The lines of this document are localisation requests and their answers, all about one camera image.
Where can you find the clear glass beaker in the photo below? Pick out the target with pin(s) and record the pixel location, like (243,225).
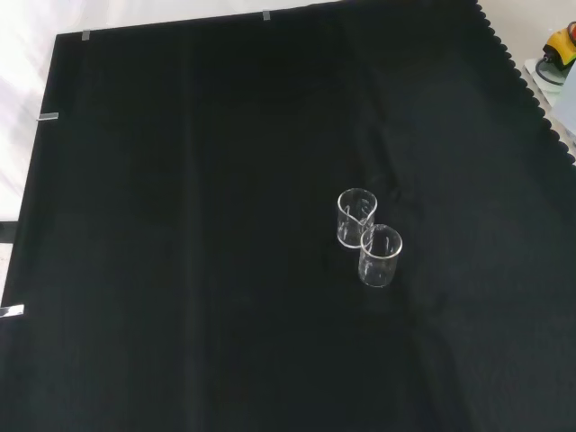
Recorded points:
(380,265)
(348,225)

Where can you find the black bench cloth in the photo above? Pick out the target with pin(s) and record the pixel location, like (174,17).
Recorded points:
(180,225)

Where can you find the pale board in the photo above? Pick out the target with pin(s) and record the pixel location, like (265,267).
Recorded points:
(540,92)

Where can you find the black stand base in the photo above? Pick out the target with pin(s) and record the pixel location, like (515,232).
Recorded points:
(5,231)

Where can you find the pale grey box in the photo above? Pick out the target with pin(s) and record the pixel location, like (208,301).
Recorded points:
(567,103)

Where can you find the yellow stop button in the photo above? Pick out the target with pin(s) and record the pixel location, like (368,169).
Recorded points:
(560,45)

